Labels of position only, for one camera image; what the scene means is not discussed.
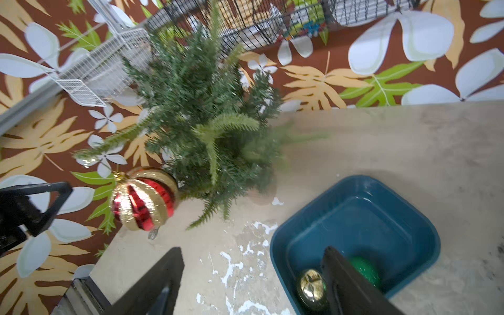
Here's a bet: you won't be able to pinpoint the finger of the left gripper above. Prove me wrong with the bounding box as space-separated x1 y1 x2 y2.
1 182 73 255

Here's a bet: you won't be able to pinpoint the small green christmas tree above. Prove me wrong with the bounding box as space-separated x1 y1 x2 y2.
74 1 319 227

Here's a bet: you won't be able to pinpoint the red gold striped ornament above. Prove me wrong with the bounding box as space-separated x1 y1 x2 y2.
109 167 181 240

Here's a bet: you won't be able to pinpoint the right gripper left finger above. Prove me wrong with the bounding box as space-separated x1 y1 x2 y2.
104 247 185 315

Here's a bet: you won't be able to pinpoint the white wire basket left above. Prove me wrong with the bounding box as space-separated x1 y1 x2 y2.
53 28 154 107

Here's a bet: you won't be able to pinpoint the green glitter ball ornament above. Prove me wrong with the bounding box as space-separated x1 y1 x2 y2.
349 257 381 288

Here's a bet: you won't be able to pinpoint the teal plastic bin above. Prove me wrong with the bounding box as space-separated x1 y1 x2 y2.
270 175 440 314

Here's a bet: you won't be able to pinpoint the small gold ornament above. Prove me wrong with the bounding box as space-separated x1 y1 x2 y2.
296 269 328 311

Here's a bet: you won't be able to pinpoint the black wire basket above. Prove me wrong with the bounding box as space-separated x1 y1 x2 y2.
145 1 419 53

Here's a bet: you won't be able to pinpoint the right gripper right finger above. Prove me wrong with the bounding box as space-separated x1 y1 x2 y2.
321 246 403 315

